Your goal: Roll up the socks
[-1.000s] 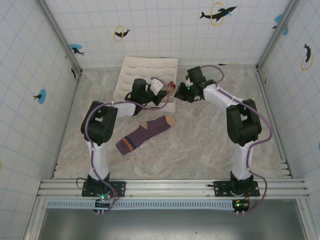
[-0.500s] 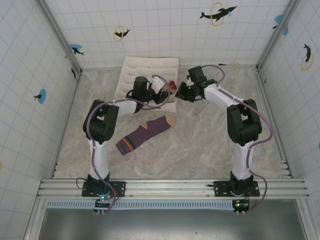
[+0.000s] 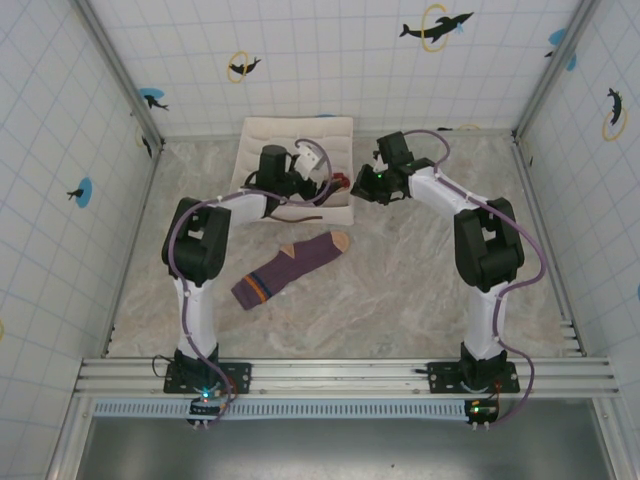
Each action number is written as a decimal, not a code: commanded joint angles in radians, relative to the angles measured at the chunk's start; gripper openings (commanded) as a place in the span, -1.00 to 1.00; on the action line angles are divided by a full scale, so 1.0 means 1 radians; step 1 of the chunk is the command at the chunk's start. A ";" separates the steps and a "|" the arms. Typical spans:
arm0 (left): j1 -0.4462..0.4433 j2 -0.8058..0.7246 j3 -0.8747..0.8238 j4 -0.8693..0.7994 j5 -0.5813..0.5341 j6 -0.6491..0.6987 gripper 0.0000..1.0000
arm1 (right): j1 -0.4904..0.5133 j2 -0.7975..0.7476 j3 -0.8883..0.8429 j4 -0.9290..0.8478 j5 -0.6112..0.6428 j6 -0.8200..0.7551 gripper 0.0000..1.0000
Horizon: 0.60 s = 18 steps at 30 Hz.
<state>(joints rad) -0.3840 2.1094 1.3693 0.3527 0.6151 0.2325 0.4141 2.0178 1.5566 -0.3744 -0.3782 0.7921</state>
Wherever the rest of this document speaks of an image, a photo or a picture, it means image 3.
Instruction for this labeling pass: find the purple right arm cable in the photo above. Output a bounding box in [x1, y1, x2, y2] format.
[407, 128, 546, 430]

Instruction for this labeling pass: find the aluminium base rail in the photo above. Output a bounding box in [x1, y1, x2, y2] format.
[73, 356, 621, 399]

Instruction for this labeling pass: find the white slotted cable duct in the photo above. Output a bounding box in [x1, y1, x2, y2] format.
[92, 398, 501, 420]

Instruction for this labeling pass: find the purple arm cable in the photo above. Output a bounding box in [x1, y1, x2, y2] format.
[168, 138, 337, 430]
[407, 128, 546, 430]

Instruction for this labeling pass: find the purple sock peach toe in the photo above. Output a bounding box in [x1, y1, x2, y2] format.
[230, 230, 351, 312]

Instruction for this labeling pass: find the aluminium frame post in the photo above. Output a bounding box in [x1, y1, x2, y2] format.
[74, 0, 166, 146]
[512, 0, 601, 141]

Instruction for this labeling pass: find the white fabric organizer box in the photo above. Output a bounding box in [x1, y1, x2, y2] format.
[230, 115, 356, 227]

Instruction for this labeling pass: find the black shark blue circle decal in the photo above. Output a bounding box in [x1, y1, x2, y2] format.
[138, 87, 170, 112]

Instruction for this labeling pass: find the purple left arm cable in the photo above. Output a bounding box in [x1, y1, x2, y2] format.
[168, 138, 337, 430]

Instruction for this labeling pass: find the aluminium frame rail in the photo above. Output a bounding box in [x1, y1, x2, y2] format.
[162, 128, 519, 139]
[102, 142, 166, 357]
[512, 137, 586, 357]

